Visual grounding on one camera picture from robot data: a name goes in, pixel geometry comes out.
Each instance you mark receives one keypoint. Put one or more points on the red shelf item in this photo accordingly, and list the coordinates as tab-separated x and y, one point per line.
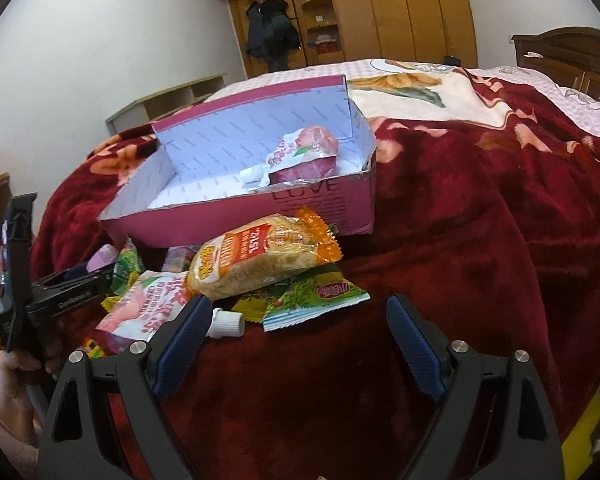
327	45

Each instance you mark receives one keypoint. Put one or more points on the colourful small snack packet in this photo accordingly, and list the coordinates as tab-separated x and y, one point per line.
95	347

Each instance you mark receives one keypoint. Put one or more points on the wooden headboard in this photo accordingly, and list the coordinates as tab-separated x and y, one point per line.
570	50

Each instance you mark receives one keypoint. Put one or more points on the black coat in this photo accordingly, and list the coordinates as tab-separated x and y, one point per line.
270	35

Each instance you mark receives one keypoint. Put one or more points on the pink jelly pouch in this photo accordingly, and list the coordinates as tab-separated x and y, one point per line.
305	142
140	305

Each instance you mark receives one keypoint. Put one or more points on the person's left hand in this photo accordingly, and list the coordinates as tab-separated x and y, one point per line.
15	380

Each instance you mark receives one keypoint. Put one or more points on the pink cardboard box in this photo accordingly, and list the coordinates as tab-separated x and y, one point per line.
310	210

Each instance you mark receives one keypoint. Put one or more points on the wooden wardrobe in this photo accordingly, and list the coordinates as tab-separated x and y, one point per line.
405	10

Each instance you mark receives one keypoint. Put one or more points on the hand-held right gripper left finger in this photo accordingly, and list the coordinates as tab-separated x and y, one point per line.
180	347

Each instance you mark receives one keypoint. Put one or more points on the small clear snack packet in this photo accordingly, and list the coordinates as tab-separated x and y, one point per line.
177	260

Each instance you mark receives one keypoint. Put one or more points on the red floral blanket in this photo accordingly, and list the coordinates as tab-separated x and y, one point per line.
455	235

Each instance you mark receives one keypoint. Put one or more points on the low open shelf cabinet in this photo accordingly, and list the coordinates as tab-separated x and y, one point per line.
130	115

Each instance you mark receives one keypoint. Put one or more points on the person's left forearm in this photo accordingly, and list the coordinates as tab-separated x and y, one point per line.
5	440

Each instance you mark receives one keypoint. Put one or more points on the pink checked bedsheet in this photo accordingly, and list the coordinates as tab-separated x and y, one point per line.
555	95

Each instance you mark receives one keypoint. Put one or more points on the green snack packet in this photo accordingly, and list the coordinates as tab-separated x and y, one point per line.
320	292
127	267

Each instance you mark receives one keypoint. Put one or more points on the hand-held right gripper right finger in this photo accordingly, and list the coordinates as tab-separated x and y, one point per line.
412	347

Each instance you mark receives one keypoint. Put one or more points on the yellow plastic item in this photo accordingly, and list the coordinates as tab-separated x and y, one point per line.
590	425

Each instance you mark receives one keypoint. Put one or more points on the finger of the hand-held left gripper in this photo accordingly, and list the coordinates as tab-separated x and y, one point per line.
80	277

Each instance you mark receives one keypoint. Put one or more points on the orange noodle snack packet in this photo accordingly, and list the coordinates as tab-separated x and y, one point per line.
250	260

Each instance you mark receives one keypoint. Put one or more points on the small black object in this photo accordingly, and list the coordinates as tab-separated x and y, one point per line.
451	60

